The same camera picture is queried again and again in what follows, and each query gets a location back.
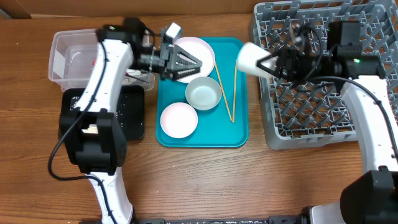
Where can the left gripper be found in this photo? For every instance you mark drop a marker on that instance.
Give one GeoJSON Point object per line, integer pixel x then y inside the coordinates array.
{"type": "Point", "coordinates": [178, 59]}

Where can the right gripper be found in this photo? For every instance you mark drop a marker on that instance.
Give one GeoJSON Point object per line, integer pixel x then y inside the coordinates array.
{"type": "Point", "coordinates": [283, 63]}

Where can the white paper cup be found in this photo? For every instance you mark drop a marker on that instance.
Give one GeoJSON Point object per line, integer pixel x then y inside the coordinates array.
{"type": "Point", "coordinates": [247, 57]}

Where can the large white plate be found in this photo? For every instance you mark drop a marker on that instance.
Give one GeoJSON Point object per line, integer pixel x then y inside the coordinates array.
{"type": "Point", "coordinates": [202, 51]}

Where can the grey metal bowl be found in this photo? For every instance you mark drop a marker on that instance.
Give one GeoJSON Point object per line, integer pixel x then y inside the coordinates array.
{"type": "Point", "coordinates": [203, 93]}

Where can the white napkin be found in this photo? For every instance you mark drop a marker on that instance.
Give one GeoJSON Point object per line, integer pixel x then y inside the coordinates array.
{"type": "Point", "coordinates": [137, 77]}

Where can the small white plate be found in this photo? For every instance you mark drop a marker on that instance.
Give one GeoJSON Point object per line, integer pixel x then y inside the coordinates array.
{"type": "Point", "coordinates": [179, 120]}

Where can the rice pile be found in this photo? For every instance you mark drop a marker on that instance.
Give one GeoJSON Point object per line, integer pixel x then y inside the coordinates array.
{"type": "Point", "coordinates": [125, 110]}

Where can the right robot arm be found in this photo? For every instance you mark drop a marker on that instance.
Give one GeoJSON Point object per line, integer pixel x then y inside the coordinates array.
{"type": "Point", "coordinates": [361, 82]}

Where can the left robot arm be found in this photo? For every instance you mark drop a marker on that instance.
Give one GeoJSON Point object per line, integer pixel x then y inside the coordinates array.
{"type": "Point", "coordinates": [90, 131]}

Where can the grey dishwasher rack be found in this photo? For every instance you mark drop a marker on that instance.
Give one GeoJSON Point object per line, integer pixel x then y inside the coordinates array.
{"type": "Point", "coordinates": [308, 116]}

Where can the clear plastic waste bin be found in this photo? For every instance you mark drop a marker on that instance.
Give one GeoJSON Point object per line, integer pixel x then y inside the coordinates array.
{"type": "Point", "coordinates": [71, 58]}

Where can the left wooden chopstick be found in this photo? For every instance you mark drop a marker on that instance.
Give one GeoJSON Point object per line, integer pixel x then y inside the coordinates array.
{"type": "Point", "coordinates": [223, 92]}

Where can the wooden chopstick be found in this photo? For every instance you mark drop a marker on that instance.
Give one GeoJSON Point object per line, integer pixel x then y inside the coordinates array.
{"type": "Point", "coordinates": [234, 92]}
{"type": "Point", "coordinates": [223, 92]}

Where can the right wooden chopstick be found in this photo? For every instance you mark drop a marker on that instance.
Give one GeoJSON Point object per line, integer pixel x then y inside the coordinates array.
{"type": "Point", "coordinates": [234, 92]}

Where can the black rectangular tray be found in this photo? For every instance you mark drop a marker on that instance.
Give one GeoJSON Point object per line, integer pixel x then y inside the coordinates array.
{"type": "Point", "coordinates": [71, 96]}

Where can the teal serving tray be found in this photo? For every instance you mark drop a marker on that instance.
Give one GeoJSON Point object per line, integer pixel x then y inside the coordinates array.
{"type": "Point", "coordinates": [214, 126]}

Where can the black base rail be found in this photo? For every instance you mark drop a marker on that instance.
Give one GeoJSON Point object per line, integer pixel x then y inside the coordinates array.
{"type": "Point", "coordinates": [291, 219]}

